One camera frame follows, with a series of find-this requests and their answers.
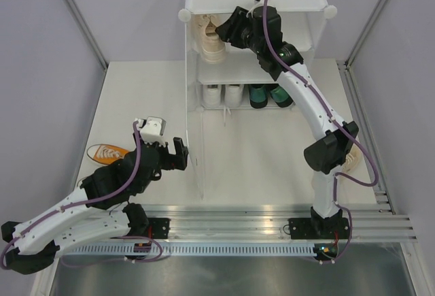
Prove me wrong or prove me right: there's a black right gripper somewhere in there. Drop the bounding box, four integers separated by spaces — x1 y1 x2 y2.
215 5 264 54

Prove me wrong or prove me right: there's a beige sneaker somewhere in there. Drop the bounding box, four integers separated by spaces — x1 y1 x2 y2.
194 14 226 65
342 144 363 174

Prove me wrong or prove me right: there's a clear cabinet door panel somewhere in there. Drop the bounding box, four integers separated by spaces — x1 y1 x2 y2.
186 105 205 199

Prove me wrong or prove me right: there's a white sneaker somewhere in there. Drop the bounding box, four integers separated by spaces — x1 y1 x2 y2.
223 84 244 126
203 84 222 108

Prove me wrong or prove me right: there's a green pointed shoe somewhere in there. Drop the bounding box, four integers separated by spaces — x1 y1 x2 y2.
248 84 268 109
268 84 293 108

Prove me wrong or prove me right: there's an orange sneaker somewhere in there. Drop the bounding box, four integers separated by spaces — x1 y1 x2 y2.
86 144 129 165

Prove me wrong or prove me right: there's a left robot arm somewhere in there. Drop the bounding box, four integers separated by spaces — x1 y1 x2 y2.
1 137 188 275

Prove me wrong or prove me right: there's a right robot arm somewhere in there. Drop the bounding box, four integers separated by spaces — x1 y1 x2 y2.
215 5 359 239

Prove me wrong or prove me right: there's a white plastic shoe cabinet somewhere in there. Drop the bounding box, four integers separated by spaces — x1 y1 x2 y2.
179 0 336 112

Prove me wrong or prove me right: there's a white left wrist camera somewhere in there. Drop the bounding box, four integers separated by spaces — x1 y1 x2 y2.
133 116 167 146

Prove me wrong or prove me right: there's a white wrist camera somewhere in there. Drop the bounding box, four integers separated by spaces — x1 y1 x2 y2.
133 116 167 146
247 0 271 18

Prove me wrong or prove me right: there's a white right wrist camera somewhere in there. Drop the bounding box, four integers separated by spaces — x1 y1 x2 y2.
247 0 271 18

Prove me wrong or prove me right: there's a right aluminium frame post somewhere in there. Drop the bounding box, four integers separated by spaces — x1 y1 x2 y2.
344 0 390 68

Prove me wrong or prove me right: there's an aluminium frame post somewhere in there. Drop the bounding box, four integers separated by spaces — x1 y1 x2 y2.
63 0 109 72
344 0 390 68

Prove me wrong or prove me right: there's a white slotted cable duct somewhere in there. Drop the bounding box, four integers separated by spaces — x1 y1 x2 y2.
69 242 317 257

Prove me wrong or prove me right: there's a left aluminium frame post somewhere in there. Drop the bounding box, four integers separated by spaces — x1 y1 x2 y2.
63 0 109 72

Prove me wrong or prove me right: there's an aluminium mounting rail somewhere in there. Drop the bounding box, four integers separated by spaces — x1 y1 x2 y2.
144 205 417 243

